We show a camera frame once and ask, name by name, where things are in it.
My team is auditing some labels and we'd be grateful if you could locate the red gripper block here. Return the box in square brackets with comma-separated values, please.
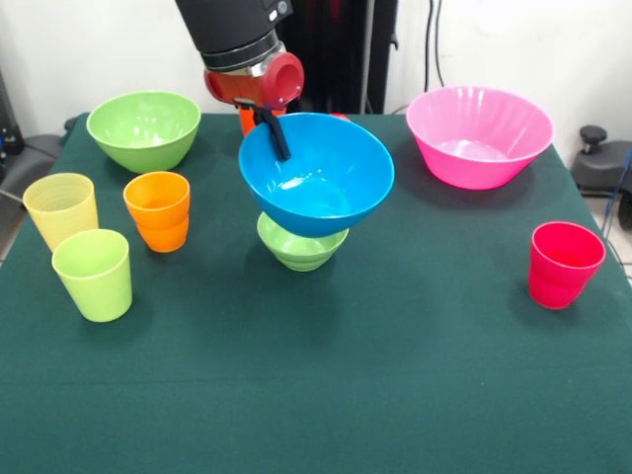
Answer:
[203, 50, 306, 162]

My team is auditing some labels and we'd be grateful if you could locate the blue plastic bowl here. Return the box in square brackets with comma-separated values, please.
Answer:
[238, 112, 395, 238]

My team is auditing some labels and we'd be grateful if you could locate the small green plastic bowl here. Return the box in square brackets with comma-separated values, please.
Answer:
[256, 211, 351, 273]

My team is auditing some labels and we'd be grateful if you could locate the red-orange plastic cup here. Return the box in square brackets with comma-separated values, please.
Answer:
[239, 108, 259, 138]

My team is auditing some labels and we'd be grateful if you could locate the large green plastic bowl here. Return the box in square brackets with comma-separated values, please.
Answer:
[86, 90, 202, 175]

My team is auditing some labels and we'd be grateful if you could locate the orange plastic cup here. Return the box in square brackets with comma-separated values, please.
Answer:
[122, 171, 192, 254]

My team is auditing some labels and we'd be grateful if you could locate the large pink plastic bowl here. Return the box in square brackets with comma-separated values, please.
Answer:
[405, 85, 554, 192]

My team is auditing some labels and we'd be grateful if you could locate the yellow plastic cup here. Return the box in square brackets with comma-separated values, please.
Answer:
[22, 172, 99, 253]

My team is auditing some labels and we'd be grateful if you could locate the light green plastic cup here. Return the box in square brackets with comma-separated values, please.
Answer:
[51, 228, 133, 324]

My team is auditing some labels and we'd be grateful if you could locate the dark green tablecloth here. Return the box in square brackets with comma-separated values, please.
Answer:
[0, 112, 632, 474]

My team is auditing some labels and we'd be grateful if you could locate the grey rounded base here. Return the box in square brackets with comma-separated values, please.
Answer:
[0, 132, 63, 198]

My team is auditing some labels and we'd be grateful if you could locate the black equipment box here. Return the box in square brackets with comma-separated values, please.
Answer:
[0, 68, 24, 154]

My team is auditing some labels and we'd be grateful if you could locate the magenta plastic cup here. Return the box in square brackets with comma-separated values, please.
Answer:
[527, 221, 607, 311]

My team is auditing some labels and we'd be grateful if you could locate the grey base with black knob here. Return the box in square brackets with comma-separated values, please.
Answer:
[572, 125, 632, 198]

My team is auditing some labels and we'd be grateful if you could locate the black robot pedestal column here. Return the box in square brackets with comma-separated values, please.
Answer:
[276, 0, 400, 116]

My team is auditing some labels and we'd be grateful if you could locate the black wall cable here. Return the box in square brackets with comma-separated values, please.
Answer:
[426, 0, 445, 88]

